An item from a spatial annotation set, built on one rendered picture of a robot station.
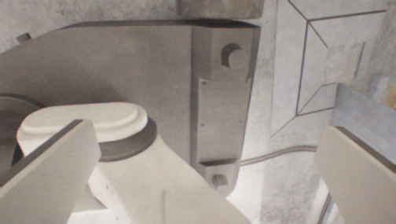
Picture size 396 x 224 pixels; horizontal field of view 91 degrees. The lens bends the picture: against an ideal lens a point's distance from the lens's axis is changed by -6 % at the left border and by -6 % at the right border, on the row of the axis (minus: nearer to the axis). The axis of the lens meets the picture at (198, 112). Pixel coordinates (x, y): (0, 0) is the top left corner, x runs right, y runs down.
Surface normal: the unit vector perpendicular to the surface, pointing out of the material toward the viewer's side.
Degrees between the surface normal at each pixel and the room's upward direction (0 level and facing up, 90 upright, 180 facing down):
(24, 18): 0
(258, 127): 0
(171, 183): 90
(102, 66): 0
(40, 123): 90
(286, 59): 10
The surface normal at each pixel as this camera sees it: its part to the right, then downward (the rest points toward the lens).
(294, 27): 0.00, 0.51
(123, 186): 0.02, -0.88
